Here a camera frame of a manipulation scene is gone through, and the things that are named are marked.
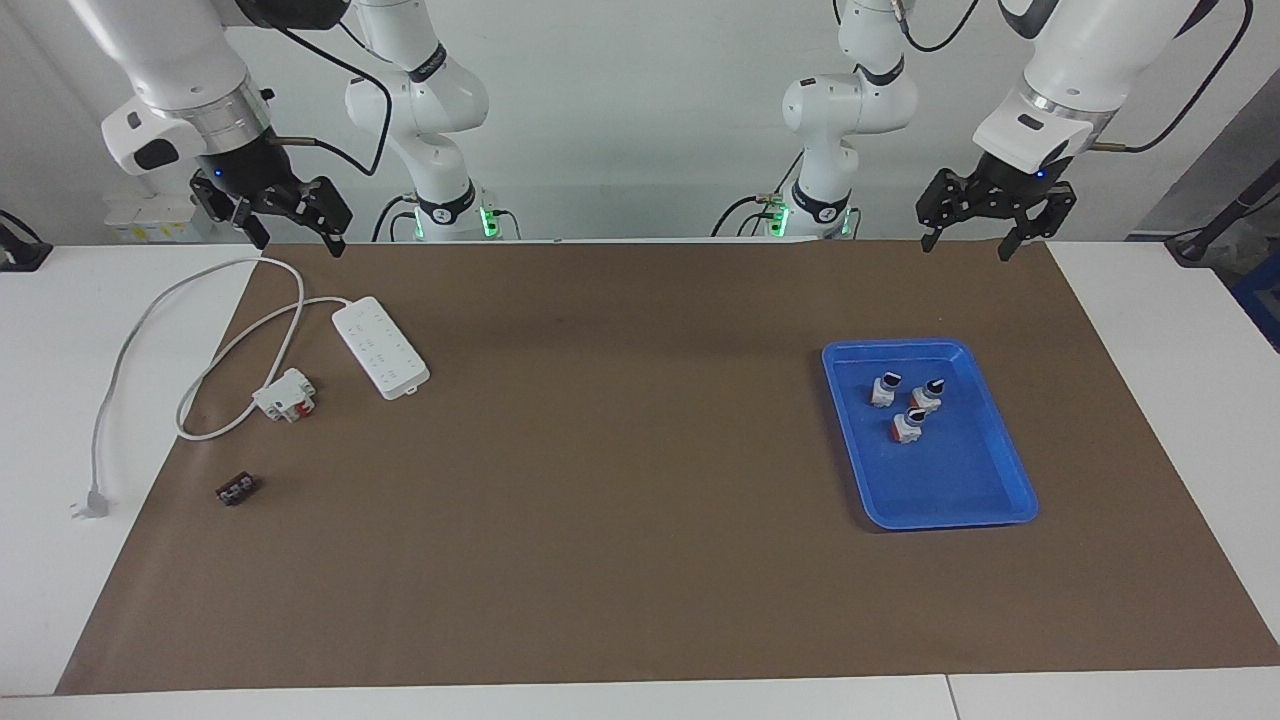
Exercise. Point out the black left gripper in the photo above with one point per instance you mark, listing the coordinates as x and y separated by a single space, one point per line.
1015 185

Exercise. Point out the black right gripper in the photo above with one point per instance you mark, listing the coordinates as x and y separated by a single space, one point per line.
245 170

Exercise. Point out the white cardboard box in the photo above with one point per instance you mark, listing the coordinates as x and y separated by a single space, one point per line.
150 215

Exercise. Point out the white power strip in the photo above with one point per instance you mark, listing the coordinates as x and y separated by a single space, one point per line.
380 350

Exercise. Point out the white red circuit breaker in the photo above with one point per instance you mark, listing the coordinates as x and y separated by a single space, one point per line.
283 393

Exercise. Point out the black stand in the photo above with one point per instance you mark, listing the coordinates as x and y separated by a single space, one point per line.
1195 245

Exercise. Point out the black clamp base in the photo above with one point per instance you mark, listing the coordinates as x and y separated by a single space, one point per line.
20 255

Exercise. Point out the small black terminal block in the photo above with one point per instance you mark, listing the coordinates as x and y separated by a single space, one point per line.
236 490

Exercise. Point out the blue plastic tray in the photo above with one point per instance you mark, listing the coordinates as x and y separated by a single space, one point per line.
950 480

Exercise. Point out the blue plastic crate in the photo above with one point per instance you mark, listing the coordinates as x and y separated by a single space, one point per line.
1262 300

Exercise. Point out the brown paper table mat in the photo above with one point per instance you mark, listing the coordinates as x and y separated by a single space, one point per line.
640 560

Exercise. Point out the white grey rotary switch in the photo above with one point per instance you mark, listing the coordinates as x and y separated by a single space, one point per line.
884 392

